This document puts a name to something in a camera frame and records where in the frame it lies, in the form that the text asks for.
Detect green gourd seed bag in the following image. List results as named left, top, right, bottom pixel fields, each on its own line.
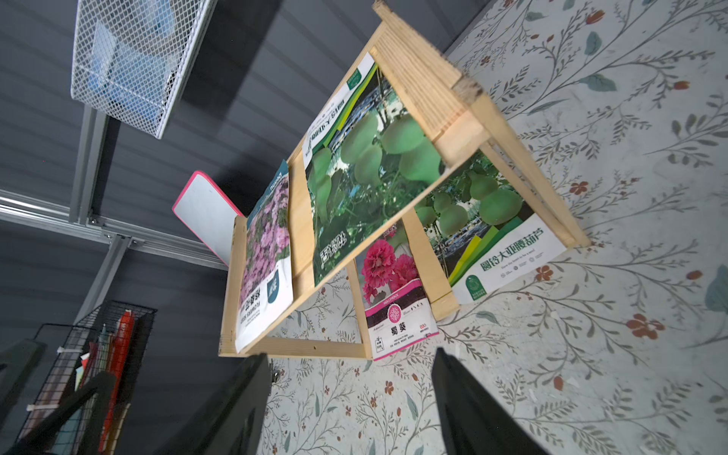
left=303, top=55, right=446, bottom=282
left=415, top=152, right=567, bottom=305

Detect wooden two-tier shelf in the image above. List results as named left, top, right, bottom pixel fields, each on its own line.
left=218, top=1, right=591, bottom=360

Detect blue box in basket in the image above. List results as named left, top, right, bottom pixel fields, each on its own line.
left=98, top=1, right=178, bottom=105

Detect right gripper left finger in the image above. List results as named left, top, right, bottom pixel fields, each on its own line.
left=155, top=354, right=272, bottom=454

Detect green gourd seed bag top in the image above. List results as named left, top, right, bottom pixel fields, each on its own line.
left=303, top=55, right=446, bottom=282

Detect green gourd seed bag bottom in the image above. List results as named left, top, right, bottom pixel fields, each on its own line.
left=415, top=152, right=567, bottom=305

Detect white wire wall basket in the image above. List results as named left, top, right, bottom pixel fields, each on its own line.
left=70, top=0, right=216, bottom=138

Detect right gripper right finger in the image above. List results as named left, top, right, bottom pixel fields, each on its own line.
left=431, top=348, right=546, bottom=454

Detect black wire side basket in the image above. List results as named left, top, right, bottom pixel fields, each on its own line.
left=15, top=301, right=157, bottom=454

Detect pink flower seed bag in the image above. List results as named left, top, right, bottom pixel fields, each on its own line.
left=356, top=222, right=439, bottom=360

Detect purple flower seed bag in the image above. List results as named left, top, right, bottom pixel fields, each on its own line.
left=235, top=162, right=293, bottom=353

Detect pink framed whiteboard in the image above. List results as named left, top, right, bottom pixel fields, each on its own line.
left=173, top=171, right=243, bottom=265

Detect red paper folder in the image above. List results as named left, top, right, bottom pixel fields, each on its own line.
left=99, top=309, right=135, bottom=452

